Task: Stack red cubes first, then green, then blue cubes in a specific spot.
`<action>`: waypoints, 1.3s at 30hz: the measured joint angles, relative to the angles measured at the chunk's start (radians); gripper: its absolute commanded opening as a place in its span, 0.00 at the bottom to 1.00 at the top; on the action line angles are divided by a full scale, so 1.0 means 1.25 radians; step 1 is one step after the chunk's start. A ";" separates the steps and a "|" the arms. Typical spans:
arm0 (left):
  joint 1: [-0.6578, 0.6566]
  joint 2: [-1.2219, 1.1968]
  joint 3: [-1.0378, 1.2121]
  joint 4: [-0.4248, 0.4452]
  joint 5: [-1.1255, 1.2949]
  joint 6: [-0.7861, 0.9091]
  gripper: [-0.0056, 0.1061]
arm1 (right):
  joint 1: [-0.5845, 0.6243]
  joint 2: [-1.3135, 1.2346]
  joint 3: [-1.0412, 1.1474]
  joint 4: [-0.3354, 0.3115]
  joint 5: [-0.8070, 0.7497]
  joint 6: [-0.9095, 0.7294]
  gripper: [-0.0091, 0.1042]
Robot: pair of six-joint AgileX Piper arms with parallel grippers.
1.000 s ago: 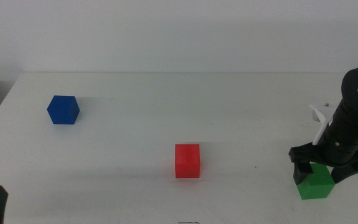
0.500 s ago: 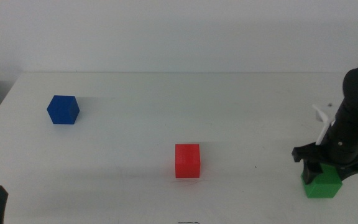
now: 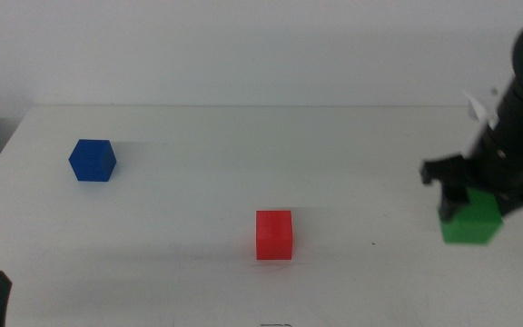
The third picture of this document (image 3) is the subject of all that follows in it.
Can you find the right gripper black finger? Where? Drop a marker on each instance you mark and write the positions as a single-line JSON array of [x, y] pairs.
[[453, 200], [520, 200]]

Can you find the green cube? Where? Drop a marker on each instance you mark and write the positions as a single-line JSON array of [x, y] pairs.
[[475, 227]]

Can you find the blue cube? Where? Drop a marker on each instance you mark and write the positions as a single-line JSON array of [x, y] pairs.
[[91, 161]]

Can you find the red cube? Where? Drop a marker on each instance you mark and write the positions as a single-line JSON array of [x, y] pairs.
[[274, 236]]

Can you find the small white tag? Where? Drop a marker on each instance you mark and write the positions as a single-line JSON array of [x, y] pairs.
[[479, 109]]

